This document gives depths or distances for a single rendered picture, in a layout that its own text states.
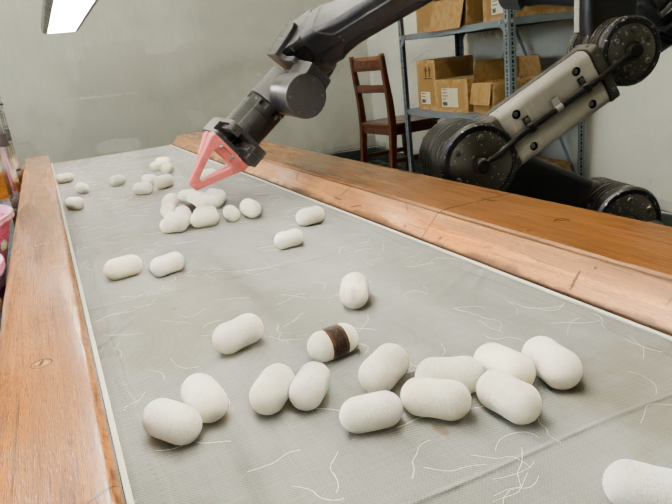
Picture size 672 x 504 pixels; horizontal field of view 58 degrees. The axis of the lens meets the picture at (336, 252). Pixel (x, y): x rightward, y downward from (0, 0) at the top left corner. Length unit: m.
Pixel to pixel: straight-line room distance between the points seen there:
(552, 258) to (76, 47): 4.79
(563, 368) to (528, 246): 0.18
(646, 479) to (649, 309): 0.18
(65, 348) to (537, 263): 0.33
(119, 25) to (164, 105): 0.65
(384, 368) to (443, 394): 0.04
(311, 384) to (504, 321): 0.15
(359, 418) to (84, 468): 0.12
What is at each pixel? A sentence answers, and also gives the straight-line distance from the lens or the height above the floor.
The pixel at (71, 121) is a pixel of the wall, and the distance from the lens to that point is 5.12.
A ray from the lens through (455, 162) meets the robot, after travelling 0.97.
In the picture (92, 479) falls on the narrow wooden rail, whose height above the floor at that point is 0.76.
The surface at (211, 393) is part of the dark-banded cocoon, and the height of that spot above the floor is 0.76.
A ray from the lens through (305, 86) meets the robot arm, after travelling 0.81.
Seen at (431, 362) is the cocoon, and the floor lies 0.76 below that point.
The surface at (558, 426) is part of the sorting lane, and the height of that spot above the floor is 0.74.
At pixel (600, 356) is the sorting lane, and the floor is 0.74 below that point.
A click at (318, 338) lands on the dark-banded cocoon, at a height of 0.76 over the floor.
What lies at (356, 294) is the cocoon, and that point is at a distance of 0.43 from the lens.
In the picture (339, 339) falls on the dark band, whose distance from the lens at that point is 0.37.
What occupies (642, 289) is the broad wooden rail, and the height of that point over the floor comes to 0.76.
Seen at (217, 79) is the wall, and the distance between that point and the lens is 5.17.
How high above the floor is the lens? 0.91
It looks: 18 degrees down
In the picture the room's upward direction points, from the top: 7 degrees counter-clockwise
